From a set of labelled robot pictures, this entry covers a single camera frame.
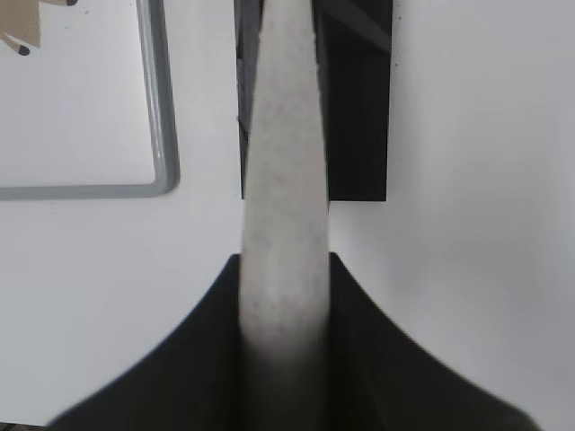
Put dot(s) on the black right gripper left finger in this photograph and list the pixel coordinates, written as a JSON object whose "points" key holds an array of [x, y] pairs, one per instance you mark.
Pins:
{"points": [[190, 381]]}

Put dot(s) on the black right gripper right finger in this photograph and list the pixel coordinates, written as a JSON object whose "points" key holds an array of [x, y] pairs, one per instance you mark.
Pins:
{"points": [[380, 379]]}

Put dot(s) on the white-handled kitchen knife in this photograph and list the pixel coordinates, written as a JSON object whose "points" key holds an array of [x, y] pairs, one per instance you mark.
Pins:
{"points": [[284, 300]]}

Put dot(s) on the white grey-rimmed cutting board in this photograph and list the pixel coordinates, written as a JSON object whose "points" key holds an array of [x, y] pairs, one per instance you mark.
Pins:
{"points": [[86, 101]]}

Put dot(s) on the black knife stand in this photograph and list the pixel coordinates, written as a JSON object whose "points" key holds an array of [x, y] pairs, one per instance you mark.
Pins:
{"points": [[353, 49]]}

